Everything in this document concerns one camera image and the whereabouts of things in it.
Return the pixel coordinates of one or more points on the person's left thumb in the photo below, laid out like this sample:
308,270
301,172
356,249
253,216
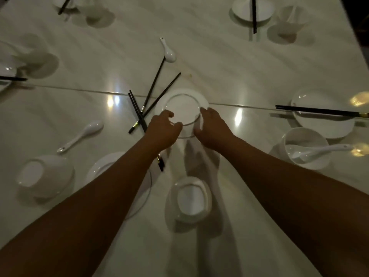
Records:
177,128

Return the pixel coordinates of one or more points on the person's left hand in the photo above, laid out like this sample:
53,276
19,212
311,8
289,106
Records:
160,132

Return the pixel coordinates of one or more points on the white ceramic bowl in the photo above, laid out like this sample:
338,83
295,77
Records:
91,7
305,138
44,175
289,21
191,199
33,53

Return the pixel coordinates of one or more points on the black chopstick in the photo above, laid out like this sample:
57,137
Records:
317,109
152,85
65,5
135,109
13,79
254,14
161,95
317,112

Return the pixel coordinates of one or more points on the person's right hand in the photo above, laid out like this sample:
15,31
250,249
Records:
213,131

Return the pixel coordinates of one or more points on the person's right forearm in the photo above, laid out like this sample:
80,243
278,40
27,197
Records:
294,204

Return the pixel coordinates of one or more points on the person's left forearm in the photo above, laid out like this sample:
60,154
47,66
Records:
86,216

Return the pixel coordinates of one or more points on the person's right thumb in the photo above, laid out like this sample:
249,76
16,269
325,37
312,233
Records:
197,132

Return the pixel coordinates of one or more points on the white ceramic spoon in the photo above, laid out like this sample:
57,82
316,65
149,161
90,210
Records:
83,134
169,51
294,12
320,149

